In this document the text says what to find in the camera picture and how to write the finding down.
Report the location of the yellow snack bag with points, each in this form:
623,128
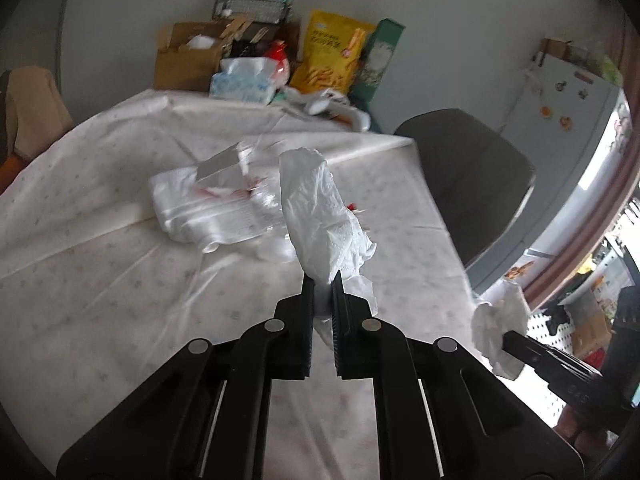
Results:
325,55

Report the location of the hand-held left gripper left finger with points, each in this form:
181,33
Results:
295,330

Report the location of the white pegboard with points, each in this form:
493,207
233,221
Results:
550,375

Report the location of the open cardboard box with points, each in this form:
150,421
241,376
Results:
182,65

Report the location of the blue tissue pack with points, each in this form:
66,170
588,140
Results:
240,85

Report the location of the person's right hand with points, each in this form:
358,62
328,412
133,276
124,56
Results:
575,432

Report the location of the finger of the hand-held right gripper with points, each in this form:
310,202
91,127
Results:
540,352

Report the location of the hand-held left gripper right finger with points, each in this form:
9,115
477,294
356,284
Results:
352,330

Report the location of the chair with beige cloth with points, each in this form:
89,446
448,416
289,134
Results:
35,110

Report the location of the white plastic bag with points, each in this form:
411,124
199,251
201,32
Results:
200,210

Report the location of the white dotted tablecloth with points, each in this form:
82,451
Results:
100,260

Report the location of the grey chair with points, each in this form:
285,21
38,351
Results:
465,180

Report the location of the white game controller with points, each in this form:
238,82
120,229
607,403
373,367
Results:
325,105

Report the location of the pale blue refrigerator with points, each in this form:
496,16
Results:
560,130

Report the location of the pink curtain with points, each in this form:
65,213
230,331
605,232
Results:
600,200

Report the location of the red bottle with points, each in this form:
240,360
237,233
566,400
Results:
279,57

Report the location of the long white tissue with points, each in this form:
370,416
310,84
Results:
320,210

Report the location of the cardboard boxes on refrigerator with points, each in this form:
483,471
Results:
570,52

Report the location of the balled white tissue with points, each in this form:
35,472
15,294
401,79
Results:
500,330

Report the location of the tall green box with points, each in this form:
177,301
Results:
380,60

